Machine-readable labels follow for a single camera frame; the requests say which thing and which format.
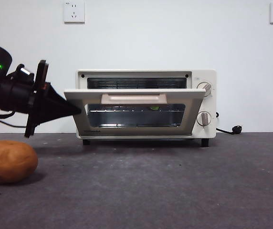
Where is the white glass oven door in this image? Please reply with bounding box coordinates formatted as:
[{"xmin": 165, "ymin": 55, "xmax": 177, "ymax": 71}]
[{"xmin": 63, "ymin": 88, "xmax": 206, "ymax": 137}]

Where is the white Toshiba toaster oven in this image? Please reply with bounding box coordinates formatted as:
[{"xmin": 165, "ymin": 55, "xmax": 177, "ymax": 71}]
[{"xmin": 63, "ymin": 69, "xmax": 217, "ymax": 146}]

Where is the beige oven knob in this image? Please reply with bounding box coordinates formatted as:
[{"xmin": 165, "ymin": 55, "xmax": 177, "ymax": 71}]
[
  {"xmin": 196, "ymin": 111, "xmax": 211, "ymax": 126},
  {"xmin": 196, "ymin": 82, "xmax": 212, "ymax": 97}
]

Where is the brown potato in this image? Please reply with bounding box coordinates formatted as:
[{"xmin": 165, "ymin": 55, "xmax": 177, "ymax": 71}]
[{"xmin": 0, "ymin": 140, "xmax": 39, "ymax": 184}]

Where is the metal wire oven rack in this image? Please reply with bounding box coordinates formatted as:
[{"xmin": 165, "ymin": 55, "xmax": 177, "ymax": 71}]
[{"xmin": 88, "ymin": 107, "xmax": 184, "ymax": 113}]

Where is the black oven power cable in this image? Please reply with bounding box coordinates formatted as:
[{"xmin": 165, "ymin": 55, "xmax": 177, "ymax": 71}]
[{"xmin": 214, "ymin": 112, "xmax": 243, "ymax": 135}]

